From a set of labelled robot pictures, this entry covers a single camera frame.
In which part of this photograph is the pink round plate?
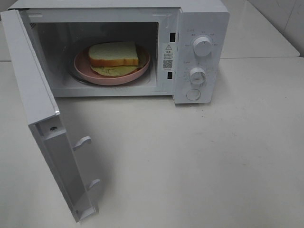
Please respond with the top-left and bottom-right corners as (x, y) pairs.
(73, 45), (151, 86)

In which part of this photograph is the white microwave oven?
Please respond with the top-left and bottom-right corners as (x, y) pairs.
(1, 0), (229, 104)

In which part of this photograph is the white upper microwave knob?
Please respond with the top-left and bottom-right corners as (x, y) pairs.
(192, 35), (213, 57)

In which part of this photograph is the round microwave door button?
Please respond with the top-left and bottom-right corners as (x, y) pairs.
(186, 89), (201, 101)

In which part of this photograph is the white lower microwave knob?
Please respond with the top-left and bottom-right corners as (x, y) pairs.
(189, 67), (206, 85)

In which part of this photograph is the white microwave knob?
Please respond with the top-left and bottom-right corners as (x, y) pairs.
(192, 35), (213, 57)
(189, 67), (206, 85)

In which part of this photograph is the white bread sandwich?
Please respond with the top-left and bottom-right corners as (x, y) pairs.
(88, 42), (149, 77)

